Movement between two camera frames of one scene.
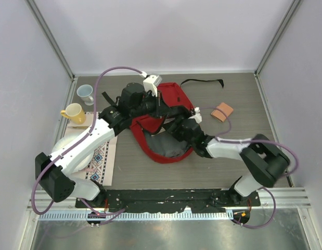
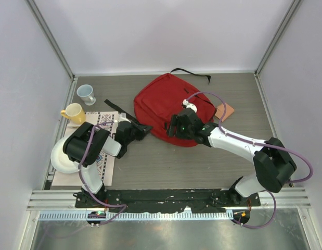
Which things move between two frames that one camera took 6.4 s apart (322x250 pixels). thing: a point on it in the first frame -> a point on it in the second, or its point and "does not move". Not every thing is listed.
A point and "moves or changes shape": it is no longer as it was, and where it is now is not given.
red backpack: [154, 137] moves or changes shape
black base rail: [201, 200] does not move
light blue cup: [84, 91] does not move
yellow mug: [75, 112] does not move
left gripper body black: [151, 105] -> [133, 133]
